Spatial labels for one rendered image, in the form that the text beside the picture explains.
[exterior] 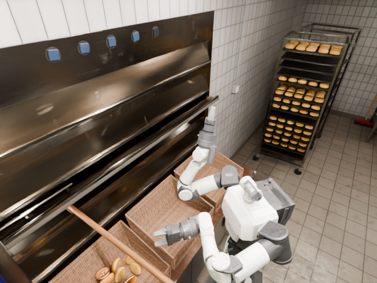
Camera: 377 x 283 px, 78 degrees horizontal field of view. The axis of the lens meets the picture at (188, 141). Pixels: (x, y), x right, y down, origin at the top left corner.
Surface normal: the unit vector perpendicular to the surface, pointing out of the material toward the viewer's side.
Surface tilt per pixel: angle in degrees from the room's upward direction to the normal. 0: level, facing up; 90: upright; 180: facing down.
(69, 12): 90
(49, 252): 70
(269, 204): 0
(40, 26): 90
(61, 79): 90
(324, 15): 90
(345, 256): 0
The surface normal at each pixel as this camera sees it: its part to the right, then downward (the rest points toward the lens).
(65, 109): 0.77, 0.03
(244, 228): -0.43, 0.44
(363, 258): 0.00, -0.82
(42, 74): 0.82, 0.33
